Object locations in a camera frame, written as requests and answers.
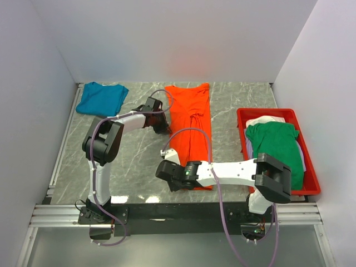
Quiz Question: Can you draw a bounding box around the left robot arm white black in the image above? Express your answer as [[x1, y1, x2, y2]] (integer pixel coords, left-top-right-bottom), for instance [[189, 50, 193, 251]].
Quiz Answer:
[[82, 96, 171, 224]]

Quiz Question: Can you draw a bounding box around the aluminium frame rail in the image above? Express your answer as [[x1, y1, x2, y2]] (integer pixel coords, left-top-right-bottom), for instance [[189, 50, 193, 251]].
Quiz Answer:
[[16, 83, 84, 266]]

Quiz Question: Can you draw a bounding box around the folded blue t shirt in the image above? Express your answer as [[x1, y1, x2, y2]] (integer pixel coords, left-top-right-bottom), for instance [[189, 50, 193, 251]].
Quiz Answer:
[[76, 82, 129, 117]]

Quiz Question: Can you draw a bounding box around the black base beam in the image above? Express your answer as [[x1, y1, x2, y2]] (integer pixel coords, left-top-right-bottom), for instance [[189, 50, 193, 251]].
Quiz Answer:
[[78, 202, 271, 240]]

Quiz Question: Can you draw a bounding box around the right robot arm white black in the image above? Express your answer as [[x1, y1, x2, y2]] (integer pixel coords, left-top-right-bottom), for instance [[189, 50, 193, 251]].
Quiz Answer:
[[155, 153, 291, 222]]

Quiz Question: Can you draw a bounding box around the green t shirt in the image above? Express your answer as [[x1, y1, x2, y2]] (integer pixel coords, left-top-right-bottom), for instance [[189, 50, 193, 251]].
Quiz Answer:
[[246, 121, 304, 190]]

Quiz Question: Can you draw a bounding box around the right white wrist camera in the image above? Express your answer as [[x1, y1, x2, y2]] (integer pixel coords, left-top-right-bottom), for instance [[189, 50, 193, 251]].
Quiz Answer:
[[160, 149, 180, 165]]

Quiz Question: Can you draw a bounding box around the orange t shirt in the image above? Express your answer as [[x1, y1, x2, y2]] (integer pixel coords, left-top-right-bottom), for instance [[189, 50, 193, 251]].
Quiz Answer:
[[164, 82, 214, 191]]

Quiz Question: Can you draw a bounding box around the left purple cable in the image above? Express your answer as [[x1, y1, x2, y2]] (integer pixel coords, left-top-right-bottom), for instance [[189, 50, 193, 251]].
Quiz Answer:
[[90, 89, 175, 247]]

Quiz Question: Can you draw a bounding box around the white t shirt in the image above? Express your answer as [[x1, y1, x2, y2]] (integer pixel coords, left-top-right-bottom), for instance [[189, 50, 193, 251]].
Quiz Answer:
[[246, 115, 286, 128]]

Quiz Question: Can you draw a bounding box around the lavender t shirt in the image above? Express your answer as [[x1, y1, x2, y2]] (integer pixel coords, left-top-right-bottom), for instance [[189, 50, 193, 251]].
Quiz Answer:
[[245, 139, 306, 172]]

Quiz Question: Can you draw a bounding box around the red plastic bin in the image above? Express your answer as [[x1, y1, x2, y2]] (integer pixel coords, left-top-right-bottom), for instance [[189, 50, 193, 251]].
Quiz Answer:
[[236, 107, 322, 196]]

